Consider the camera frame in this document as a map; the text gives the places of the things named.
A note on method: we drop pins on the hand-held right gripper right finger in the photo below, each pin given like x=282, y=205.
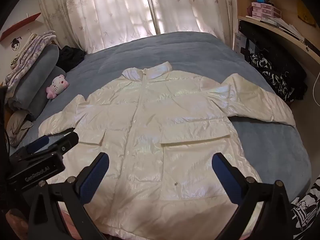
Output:
x=226, y=177

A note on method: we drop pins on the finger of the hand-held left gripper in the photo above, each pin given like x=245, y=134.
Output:
x=37, y=143
x=66, y=143

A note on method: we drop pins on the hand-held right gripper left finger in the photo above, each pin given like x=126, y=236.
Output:
x=95, y=175

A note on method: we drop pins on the white puffer jacket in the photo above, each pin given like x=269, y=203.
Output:
x=150, y=117

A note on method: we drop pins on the beige crumpled cloth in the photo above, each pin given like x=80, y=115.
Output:
x=18, y=127

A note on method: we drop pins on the grey pillow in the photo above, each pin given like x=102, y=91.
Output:
x=37, y=67
x=47, y=90

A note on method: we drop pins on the pink cat plush toy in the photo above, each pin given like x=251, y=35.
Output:
x=57, y=86

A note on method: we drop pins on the black white striped cloth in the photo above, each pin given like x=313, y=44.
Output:
x=305, y=212

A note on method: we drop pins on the black clothing pile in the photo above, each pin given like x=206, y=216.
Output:
x=71, y=57

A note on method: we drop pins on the folded floral quilt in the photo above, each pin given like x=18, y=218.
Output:
x=27, y=52

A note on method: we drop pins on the black white patterned cloth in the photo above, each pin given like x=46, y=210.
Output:
x=265, y=67

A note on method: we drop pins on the blue bed blanket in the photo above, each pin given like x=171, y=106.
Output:
x=180, y=51

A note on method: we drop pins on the white floral curtain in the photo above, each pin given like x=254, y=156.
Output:
x=190, y=5
x=100, y=12

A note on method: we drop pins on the white printed carton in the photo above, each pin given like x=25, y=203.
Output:
x=240, y=42

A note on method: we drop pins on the long black bag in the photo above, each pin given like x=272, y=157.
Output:
x=262, y=33

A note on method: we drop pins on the pile of papers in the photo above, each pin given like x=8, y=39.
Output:
x=287, y=27

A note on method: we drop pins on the stack of pink boxes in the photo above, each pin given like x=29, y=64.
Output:
x=265, y=10

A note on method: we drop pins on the cartoon face wall sticker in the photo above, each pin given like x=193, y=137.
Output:
x=16, y=43

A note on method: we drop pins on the red wall shelf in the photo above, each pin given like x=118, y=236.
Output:
x=22, y=25

